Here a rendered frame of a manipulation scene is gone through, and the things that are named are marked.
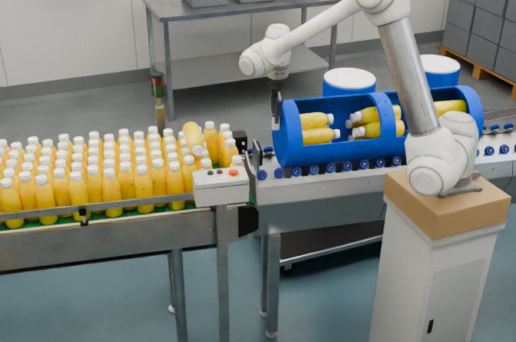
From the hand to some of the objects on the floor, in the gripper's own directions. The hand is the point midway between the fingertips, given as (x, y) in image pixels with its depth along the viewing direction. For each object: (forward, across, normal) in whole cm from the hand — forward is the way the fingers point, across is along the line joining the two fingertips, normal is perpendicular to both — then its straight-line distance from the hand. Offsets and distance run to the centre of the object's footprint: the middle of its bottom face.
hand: (276, 122), depth 250 cm
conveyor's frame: (+116, -2, -93) cm, 149 cm away
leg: (+116, +5, 0) cm, 116 cm away
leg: (+116, -9, 0) cm, 116 cm away
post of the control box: (+116, +27, -27) cm, 122 cm away
